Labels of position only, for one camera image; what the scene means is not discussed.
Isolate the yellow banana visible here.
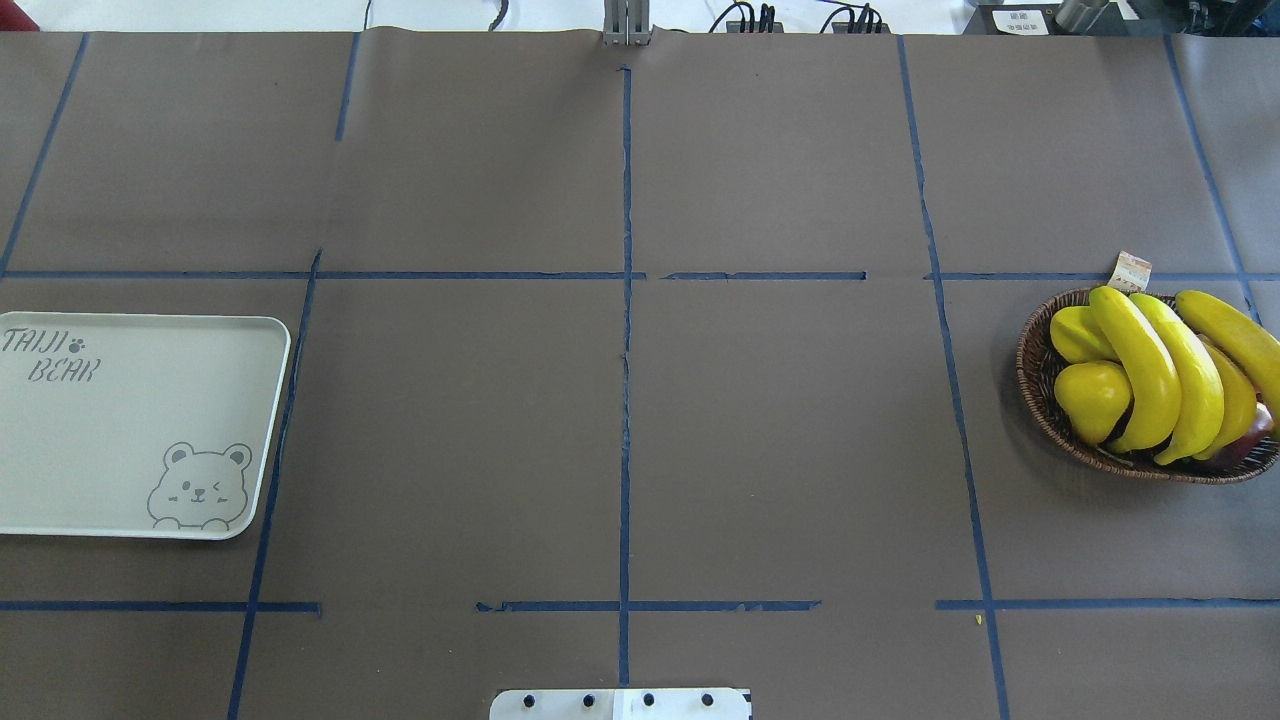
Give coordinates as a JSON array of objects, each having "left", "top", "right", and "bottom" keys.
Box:
[
  {"left": 1175, "top": 290, "right": 1279, "bottom": 421},
  {"left": 1192, "top": 338, "right": 1256, "bottom": 461},
  {"left": 1130, "top": 293, "right": 1225, "bottom": 466},
  {"left": 1088, "top": 286, "right": 1181, "bottom": 454}
]

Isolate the brown wicker basket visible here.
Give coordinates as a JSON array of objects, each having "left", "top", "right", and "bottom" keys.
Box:
[{"left": 1012, "top": 287, "right": 1277, "bottom": 486}]

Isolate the paper basket tag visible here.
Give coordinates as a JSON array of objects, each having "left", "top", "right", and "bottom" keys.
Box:
[{"left": 1106, "top": 251, "right": 1153, "bottom": 293}]

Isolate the yellow starfruit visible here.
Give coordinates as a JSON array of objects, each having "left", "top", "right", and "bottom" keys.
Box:
[{"left": 1050, "top": 305, "right": 1120, "bottom": 364}]

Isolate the yellow pear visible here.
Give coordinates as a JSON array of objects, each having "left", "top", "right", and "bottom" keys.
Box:
[{"left": 1053, "top": 360, "right": 1133, "bottom": 446}]

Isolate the cream bear tray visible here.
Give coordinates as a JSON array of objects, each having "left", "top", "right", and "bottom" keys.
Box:
[{"left": 1, "top": 311, "right": 292, "bottom": 541}]

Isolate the dark purple fruit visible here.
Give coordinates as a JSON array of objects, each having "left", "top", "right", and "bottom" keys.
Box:
[{"left": 1204, "top": 402, "right": 1275, "bottom": 470}]

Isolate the aluminium frame post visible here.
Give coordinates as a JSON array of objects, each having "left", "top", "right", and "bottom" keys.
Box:
[{"left": 602, "top": 0, "right": 653, "bottom": 47}]

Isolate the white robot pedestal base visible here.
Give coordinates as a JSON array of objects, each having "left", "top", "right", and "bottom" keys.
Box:
[{"left": 488, "top": 687, "right": 754, "bottom": 719}]

